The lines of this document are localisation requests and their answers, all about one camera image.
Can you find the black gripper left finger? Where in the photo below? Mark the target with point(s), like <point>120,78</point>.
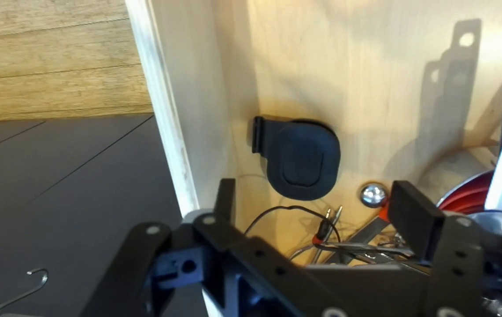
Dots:
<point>162,265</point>

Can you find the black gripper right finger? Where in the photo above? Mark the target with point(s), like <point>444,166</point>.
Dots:
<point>455,265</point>

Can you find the dark counter base cabinet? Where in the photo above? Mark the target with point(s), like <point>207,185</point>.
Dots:
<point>67,187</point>

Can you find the red nested measuring cups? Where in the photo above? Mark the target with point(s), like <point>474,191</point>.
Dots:
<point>467,196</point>

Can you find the wide steel measuring cup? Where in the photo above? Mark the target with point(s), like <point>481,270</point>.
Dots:
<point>446,170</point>

